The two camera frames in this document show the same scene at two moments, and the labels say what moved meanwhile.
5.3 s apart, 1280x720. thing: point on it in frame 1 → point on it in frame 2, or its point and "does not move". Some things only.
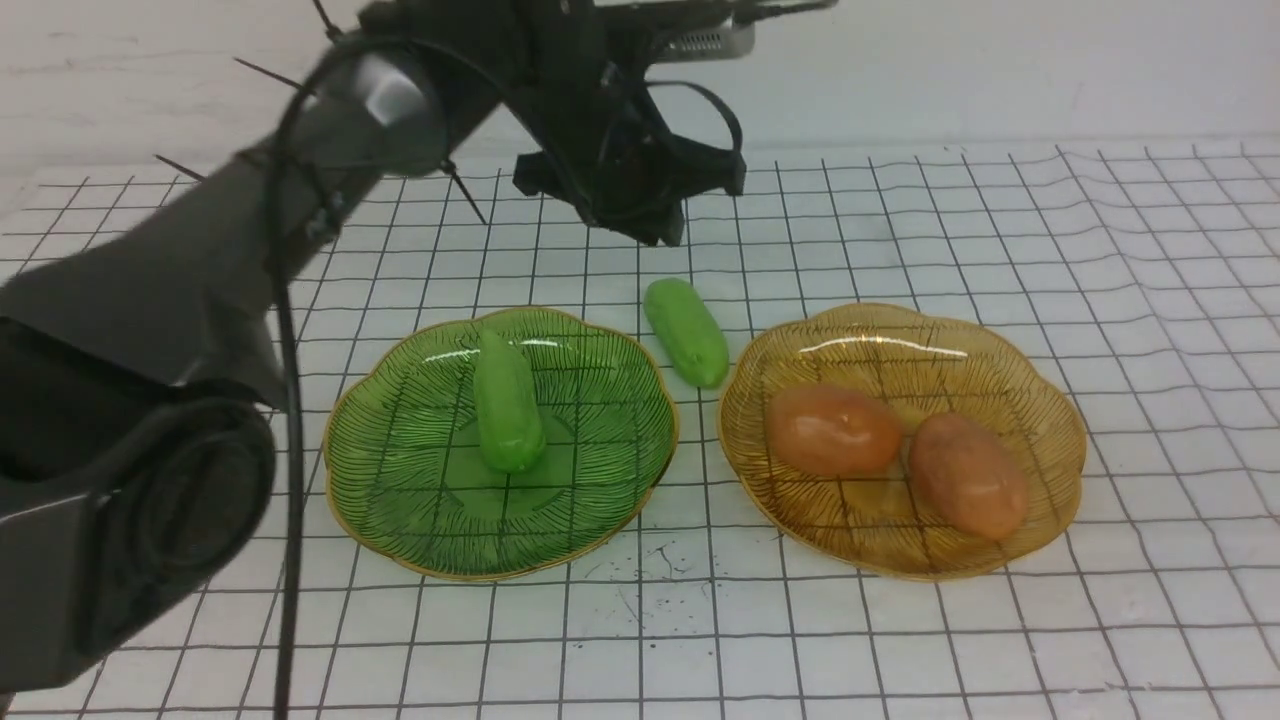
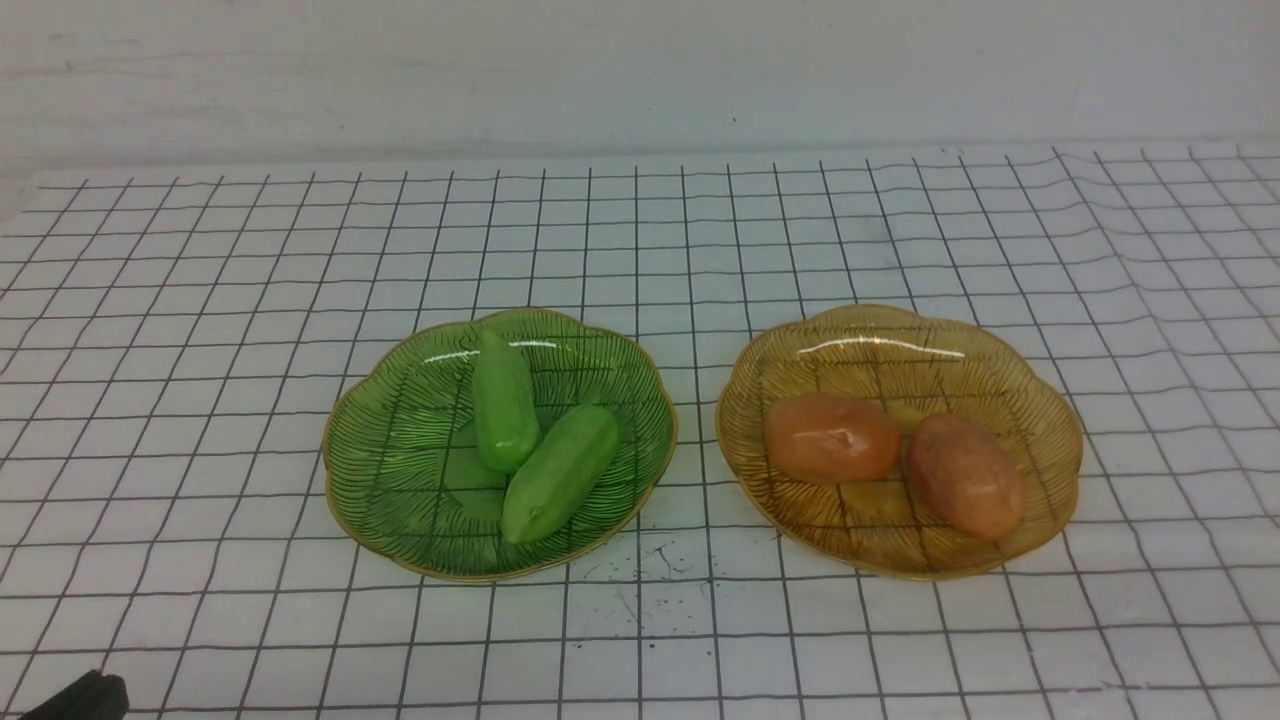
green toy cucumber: [689, 331] → [561, 463]
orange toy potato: [964, 470] does not move
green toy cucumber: [508, 403] does not move
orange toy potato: [830, 431] does not move
